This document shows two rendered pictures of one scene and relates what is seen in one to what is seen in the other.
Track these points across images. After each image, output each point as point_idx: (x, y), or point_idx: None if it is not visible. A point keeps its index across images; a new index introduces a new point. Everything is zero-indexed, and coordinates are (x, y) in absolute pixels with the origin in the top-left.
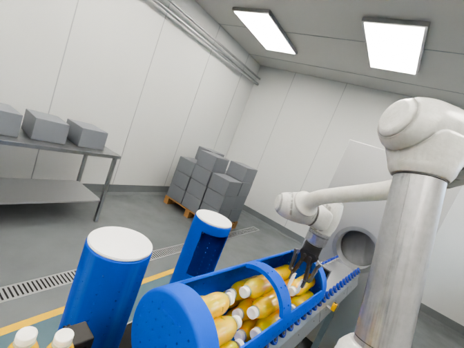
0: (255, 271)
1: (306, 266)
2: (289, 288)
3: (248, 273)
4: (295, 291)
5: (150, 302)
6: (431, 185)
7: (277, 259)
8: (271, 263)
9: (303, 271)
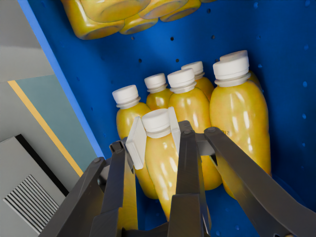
0: (285, 63)
1: (114, 209)
2: (163, 113)
3: (289, 8)
4: (143, 120)
5: None
6: None
7: (302, 191)
8: (297, 157)
9: (220, 232)
